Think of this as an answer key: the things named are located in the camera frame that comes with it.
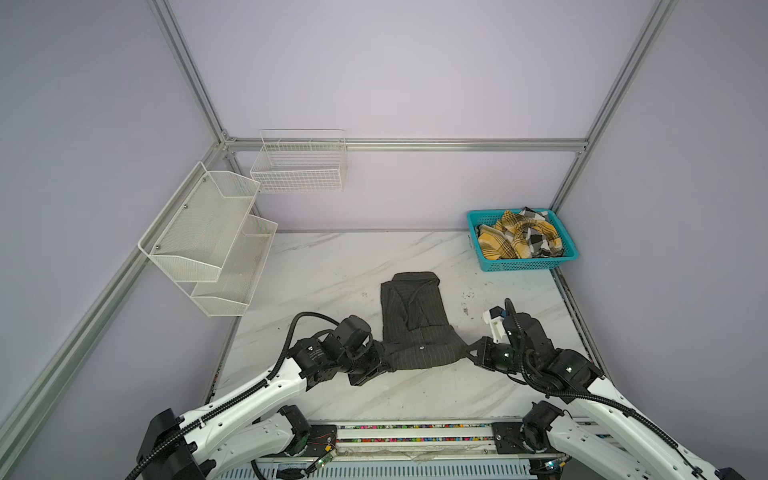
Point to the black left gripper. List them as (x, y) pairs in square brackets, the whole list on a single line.
[(377, 365)]

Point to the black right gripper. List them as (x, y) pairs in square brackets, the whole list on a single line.
[(481, 353)]

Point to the dark grey pinstriped shirt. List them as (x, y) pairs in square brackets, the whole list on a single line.
[(416, 332)]

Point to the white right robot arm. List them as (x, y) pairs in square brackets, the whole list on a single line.
[(583, 416)]

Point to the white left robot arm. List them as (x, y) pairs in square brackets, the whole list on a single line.
[(182, 446)]

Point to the yellow plaid shirt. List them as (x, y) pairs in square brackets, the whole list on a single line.
[(524, 235)]

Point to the white mesh two-tier shelf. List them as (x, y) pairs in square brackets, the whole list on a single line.
[(210, 243)]

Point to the teal plastic basket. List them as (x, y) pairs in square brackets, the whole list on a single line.
[(489, 217)]

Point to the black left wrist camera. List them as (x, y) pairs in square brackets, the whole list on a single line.
[(352, 333)]

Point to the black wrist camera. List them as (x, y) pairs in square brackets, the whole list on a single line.
[(352, 333), (502, 329)]

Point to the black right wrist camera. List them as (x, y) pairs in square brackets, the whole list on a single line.
[(502, 329)]

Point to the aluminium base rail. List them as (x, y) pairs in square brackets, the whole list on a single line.
[(477, 449)]

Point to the white wire wall basket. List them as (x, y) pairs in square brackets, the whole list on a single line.
[(293, 161)]

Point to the aluminium frame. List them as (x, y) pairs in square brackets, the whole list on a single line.
[(37, 405)]

